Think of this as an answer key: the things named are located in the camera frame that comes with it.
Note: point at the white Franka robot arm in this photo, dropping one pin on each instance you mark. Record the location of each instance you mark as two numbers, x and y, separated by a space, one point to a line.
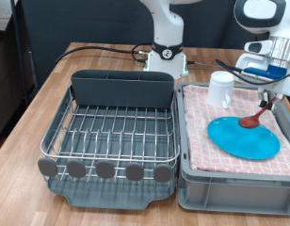
167 28

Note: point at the dark cabinet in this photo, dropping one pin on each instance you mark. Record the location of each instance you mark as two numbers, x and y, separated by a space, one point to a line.
7 78

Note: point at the grey plastic crate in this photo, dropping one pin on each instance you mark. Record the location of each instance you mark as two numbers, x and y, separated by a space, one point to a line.
233 196

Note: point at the grey dish drying rack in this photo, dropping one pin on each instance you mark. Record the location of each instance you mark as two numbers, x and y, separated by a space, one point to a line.
104 199

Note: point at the dark grey cutlery holder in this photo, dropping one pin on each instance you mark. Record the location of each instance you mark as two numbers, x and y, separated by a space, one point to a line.
120 92

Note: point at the blue plate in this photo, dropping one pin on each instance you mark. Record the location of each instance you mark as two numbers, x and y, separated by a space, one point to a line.
242 142

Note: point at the grey shelf board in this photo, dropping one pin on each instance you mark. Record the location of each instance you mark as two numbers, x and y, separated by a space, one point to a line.
2 15

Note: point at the white mug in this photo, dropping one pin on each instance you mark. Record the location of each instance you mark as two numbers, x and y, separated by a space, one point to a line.
218 89

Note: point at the pink checked cloth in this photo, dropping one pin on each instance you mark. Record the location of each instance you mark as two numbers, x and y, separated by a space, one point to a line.
198 141

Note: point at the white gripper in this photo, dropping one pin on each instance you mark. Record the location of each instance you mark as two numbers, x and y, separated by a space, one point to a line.
289 86

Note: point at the black curtain backdrop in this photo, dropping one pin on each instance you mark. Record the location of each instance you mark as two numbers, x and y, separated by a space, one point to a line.
88 22

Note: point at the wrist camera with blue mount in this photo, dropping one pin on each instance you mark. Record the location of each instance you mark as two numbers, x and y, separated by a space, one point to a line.
270 70

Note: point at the brown wooden spoon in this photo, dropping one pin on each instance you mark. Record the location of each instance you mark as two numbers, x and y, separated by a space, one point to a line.
249 121

